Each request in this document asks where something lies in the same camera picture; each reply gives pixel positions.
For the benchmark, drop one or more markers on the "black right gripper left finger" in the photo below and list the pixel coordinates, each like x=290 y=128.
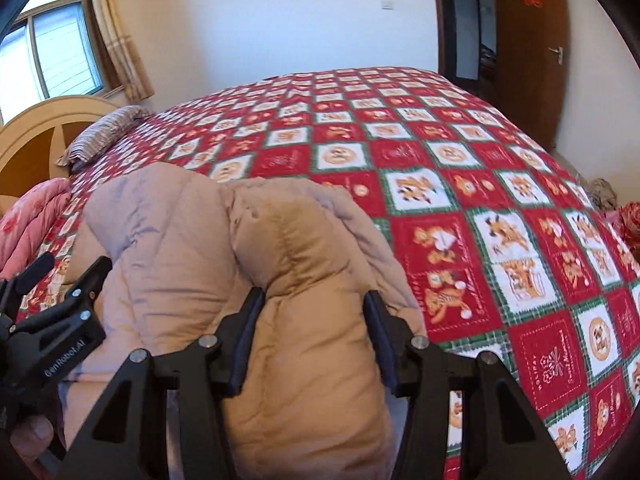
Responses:
x=124 y=435

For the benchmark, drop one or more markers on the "beige quilted down jacket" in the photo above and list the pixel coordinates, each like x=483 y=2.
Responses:
x=186 y=251

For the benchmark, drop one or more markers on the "person's left hand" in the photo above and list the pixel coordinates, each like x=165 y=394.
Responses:
x=32 y=438

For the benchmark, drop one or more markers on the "pink folded quilt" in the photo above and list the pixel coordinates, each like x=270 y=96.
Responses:
x=26 y=223

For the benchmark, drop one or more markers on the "red teddy bear bedspread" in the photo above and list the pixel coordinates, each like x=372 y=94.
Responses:
x=501 y=246

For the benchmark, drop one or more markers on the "cream wooden headboard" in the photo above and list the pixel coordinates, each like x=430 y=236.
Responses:
x=34 y=140

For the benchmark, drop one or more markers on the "striped pillow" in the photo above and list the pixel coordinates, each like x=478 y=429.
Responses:
x=96 y=139

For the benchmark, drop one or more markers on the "grey crumpled cloth on floor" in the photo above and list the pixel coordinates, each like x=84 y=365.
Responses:
x=602 y=195

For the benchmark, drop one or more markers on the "brown wooden door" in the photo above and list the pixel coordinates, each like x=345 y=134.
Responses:
x=530 y=77

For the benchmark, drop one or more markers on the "window with metal frame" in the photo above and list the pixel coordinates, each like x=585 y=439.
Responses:
x=52 y=49

